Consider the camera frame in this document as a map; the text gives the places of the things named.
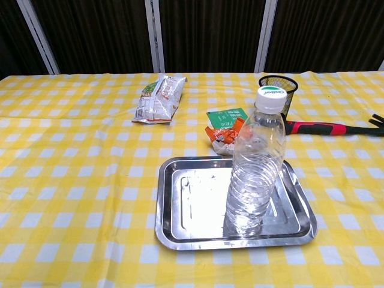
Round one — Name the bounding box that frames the red black claw hammer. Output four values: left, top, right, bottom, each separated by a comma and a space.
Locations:
283, 113, 384, 137

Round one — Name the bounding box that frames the yellow checked tablecloth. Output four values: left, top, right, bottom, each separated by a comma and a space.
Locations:
0, 71, 384, 288

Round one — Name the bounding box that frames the orange snack packet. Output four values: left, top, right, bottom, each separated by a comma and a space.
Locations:
205, 117, 247, 156

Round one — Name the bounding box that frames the grey metal partition post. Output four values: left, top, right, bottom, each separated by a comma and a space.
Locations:
254, 0, 278, 74
16, 0, 61, 75
144, 0, 166, 74

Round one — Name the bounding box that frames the transparent plastic bottle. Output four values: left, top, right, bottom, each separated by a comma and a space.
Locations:
223, 85, 287, 238

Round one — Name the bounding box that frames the white snack bag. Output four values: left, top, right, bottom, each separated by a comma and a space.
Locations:
131, 74, 188, 124

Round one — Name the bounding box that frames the black mesh pen cup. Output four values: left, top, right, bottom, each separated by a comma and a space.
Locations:
258, 74, 299, 121

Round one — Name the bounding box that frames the stainless steel tray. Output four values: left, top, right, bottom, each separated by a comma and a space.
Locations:
154, 155, 318, 251

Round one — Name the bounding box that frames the green sachet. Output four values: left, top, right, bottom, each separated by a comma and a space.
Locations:
206, 107, 248, 131

